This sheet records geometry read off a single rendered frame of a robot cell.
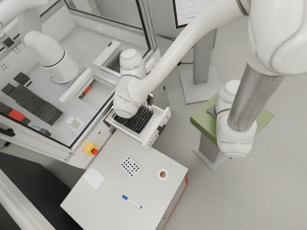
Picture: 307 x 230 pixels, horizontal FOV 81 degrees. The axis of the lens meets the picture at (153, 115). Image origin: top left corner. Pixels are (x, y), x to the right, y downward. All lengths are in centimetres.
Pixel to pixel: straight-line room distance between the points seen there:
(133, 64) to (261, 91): 47
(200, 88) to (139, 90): 167
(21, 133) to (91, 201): 61
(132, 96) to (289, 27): 49
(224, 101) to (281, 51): 61
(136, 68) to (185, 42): 25
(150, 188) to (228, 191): 96
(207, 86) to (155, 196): 155
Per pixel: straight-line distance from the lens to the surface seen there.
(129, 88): 68
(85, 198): 132
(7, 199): 139
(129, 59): 76
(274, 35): 40
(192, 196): 191
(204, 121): 116
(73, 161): 124
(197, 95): 224
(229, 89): 96
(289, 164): 216
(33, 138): 97
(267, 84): 56
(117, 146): 130
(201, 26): 62
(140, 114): 121
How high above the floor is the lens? 191
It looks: 61 degrees down
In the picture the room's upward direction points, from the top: 22 degrees counter-clockwise
